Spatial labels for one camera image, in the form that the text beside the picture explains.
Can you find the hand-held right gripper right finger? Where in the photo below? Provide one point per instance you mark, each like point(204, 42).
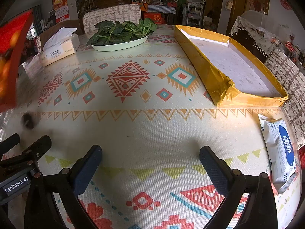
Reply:
point(214, 169)

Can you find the small potted green plant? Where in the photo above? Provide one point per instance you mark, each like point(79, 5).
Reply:
point(112, 33)

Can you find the red wall calendar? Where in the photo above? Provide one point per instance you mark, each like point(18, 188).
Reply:
point(60, 7)

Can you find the blue white wet wipes packet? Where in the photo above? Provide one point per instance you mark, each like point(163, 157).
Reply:
point(278, 148)

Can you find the white oval plate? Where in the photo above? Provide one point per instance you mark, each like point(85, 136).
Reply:
point(119, 47)

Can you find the table with blue checked cloth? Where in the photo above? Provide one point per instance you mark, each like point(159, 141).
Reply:
point(162, 10)

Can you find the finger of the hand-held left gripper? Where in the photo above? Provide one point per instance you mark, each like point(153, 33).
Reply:
point(38, 145)
point(10, 141)

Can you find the beige tissue box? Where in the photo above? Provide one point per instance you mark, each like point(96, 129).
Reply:
point(59, 52)

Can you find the patterned fabric chair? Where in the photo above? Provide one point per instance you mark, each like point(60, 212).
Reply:
point(290, 83)
point(112, 14)

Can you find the yellow taped shallow tray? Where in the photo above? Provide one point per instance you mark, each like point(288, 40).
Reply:
point(238, 62)

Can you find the dark red date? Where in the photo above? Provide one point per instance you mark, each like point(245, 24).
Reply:
point(28, 121)

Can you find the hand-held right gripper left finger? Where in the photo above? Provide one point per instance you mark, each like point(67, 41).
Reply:
point(88, 169)

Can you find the side table with fringed cloth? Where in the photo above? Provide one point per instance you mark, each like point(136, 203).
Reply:
point(250, 33)

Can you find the red cardboard box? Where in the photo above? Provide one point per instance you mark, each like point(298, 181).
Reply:
point(14, 52)

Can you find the red gift box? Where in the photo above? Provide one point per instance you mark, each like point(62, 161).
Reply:
point(154, 18)

